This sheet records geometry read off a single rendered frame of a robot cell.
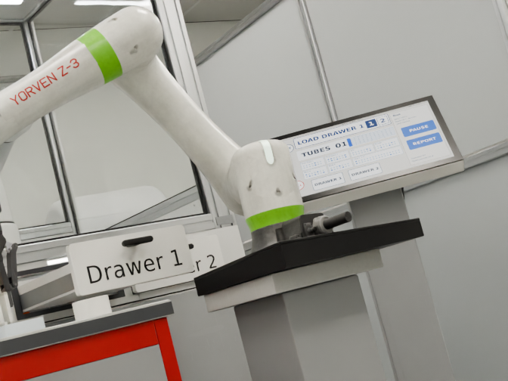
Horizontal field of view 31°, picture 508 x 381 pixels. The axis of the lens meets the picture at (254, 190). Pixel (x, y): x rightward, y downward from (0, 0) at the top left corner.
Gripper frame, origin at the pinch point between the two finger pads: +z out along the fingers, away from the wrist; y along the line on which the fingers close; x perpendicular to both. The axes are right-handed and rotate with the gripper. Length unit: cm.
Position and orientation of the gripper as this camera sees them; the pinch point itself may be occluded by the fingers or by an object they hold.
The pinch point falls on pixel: (1, 310)
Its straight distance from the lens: 200.6
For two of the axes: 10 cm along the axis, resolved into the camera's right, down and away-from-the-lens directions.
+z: 2.6, 9.6, -1.3
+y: -7.5, 1.1, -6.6
